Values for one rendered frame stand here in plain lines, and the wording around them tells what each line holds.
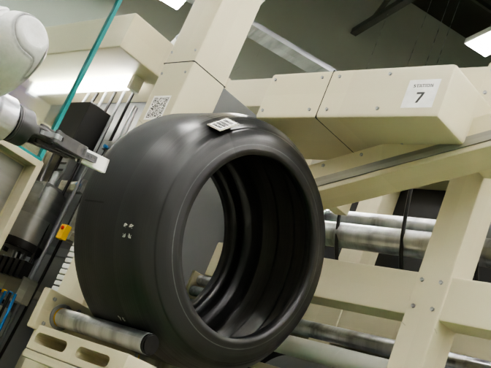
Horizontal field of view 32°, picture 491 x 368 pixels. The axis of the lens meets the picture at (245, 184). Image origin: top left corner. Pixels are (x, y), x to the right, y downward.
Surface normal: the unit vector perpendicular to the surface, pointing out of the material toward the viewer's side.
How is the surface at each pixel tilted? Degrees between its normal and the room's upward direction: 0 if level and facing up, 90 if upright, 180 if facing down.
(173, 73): 90
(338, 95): 90
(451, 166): 162
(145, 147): 72
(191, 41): 90
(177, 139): 66
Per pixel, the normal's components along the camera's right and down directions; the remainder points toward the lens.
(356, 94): -0.62, -0.47
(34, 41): 0.81, -0.24
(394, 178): -0.14, 0.85
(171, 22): 0.38, -0.15
